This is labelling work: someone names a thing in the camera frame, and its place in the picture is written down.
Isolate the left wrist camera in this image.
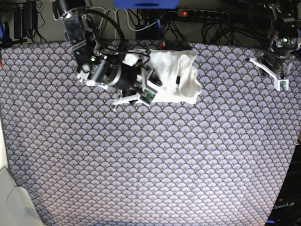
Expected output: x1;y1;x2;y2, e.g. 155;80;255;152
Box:
274;79;289;91

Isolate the black power strip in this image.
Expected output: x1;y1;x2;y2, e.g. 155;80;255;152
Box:
177;8;230;20

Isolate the black power adapter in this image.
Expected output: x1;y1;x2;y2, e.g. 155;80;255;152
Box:
135;24;159;40

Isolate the patterned grey table cloth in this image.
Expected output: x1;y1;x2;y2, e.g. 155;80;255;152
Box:
0;42;301;226

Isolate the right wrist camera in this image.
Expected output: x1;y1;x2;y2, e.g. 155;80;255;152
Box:
140;88;157;105

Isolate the white cable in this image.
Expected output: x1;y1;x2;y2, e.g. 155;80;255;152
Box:
89;7;158;40

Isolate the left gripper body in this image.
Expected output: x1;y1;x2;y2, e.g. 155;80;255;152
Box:
246;50;296;79

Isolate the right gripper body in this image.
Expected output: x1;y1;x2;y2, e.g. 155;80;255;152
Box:
113;50;162;111

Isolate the blue box at top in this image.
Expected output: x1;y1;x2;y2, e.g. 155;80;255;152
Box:
114;0;180;9

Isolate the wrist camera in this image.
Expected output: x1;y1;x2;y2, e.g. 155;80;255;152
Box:
274;79;289;91
140;88;157;105

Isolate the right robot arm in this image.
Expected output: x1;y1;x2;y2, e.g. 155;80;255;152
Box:
51;0;162;106

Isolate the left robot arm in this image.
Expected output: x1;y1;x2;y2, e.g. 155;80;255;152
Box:
247;0;301;89

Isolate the white printed T-shirt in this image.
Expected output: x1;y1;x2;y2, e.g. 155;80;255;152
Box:
124;48;202;105

